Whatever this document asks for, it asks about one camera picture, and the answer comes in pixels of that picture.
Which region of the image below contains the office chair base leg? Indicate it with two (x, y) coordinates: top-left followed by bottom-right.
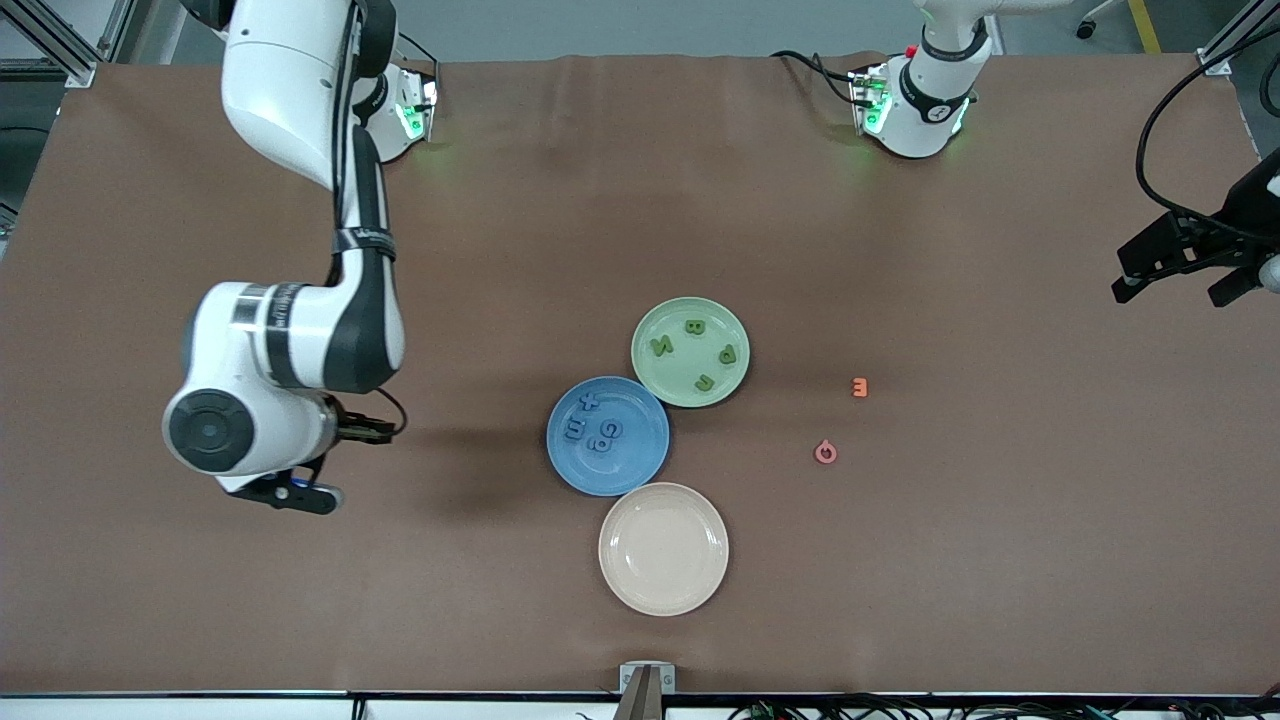
(1075, 0), (1126, 41)

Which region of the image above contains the blue plate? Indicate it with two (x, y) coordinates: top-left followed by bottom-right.
(546, 376), (671, 498)

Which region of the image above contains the beige plate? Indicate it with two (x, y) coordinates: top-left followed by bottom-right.
(598, 482), (730, 617)

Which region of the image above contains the green plate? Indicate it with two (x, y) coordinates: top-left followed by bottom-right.
(631, 296), (751, 409)

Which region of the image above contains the brown table cover mat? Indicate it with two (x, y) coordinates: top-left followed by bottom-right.
(0, 50), (1280, 696)

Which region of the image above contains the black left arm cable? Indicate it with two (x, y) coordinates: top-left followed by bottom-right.
(1135, 35), (1280, 246)

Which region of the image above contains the aluminium frame extrusion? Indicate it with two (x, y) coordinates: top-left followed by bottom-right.
(1195, 0), (1280, 76)
(0, 0), (136, 89)

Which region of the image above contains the white table edge rail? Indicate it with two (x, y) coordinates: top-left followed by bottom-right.
(0, 690), (1280, 720)

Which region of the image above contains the aluminium camera post bracket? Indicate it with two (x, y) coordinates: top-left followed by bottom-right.
(618, 662), (677, 720)

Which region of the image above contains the black left base cable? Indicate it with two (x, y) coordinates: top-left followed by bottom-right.
(770, 50), (873, 109)

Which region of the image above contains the black base cable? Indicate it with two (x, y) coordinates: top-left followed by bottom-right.
(770, 50), (873, 109)
(395, 30), (441, 101)

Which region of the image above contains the black right base cable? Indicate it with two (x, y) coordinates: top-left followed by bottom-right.
(395, 30), (441, 101)

